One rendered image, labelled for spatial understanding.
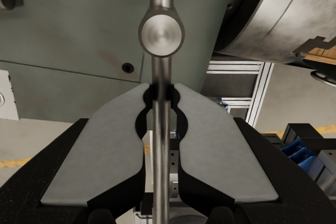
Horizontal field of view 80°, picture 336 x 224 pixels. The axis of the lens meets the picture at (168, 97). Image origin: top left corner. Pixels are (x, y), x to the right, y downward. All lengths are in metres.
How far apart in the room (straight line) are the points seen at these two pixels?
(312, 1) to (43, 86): 0.34
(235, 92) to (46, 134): 1.73
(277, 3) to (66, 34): 0.25
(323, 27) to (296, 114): 1.89
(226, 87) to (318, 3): 1.24
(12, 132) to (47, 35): 2.14
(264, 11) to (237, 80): 1.24
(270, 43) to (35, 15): 0.30
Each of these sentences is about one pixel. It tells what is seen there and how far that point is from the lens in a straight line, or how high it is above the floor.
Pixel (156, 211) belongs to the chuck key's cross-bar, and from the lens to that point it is 0.17.
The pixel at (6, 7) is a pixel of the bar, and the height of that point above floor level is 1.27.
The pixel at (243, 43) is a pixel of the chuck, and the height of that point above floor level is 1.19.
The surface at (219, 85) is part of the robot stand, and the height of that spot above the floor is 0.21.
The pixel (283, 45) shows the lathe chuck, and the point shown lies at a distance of 0.35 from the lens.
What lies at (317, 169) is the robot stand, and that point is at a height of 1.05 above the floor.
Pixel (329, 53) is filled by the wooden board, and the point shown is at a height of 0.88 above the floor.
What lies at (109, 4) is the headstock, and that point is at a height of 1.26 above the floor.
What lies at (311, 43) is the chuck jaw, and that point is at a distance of 0.37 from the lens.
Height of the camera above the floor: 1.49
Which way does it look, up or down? 59 degrees down
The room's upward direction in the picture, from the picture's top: 177 degrees clockwise
